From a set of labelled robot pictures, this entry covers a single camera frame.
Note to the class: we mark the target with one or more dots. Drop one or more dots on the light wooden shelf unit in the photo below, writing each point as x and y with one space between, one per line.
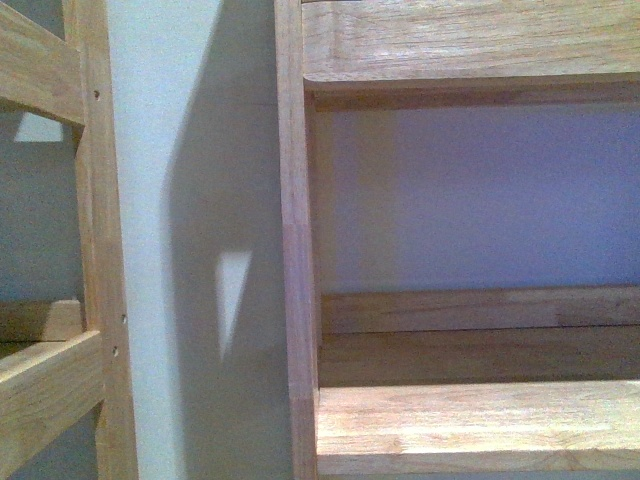
460 206

